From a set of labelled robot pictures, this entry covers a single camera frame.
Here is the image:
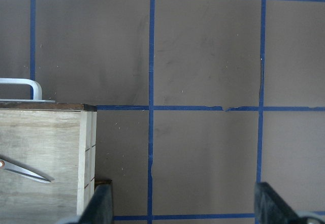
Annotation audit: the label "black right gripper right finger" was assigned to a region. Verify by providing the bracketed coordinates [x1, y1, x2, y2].
[254, 182, 302, 223]

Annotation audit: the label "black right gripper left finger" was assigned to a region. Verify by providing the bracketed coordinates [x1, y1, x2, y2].
[79, 184, 113, 224]

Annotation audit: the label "wooden drawer with white handle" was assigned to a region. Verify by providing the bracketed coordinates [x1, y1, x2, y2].
[1, 78, 97, 223]

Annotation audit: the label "orange handled scissors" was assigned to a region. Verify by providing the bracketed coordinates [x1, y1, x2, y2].
[1, 155, 54, 183]

